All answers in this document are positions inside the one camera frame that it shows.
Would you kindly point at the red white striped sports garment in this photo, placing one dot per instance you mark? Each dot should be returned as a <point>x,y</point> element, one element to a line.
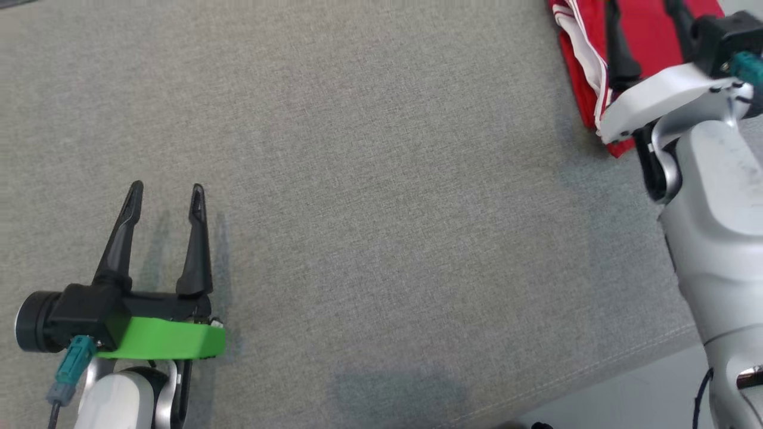
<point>650,36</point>

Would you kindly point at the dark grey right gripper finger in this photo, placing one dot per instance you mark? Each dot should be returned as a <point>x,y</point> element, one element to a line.
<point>620,47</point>
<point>682,24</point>

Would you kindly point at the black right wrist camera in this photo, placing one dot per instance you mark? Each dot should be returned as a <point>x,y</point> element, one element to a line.
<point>724,36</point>

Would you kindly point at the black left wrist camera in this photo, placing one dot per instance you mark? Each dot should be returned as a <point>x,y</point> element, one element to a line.
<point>71,316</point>

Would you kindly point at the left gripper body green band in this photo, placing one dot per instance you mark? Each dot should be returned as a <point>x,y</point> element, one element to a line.
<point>167,336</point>

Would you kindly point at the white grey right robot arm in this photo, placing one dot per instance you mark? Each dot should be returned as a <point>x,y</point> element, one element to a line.
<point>715,238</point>

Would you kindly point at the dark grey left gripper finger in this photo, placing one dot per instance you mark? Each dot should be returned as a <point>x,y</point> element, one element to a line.
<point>119,250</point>
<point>197,256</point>

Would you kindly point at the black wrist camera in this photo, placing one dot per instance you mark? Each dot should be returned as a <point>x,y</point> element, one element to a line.
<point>71,316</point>
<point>724,36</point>

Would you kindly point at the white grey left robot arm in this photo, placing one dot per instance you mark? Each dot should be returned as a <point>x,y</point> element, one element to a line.
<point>113,399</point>

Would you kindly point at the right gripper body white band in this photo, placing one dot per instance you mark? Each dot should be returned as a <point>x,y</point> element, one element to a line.
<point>661,98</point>

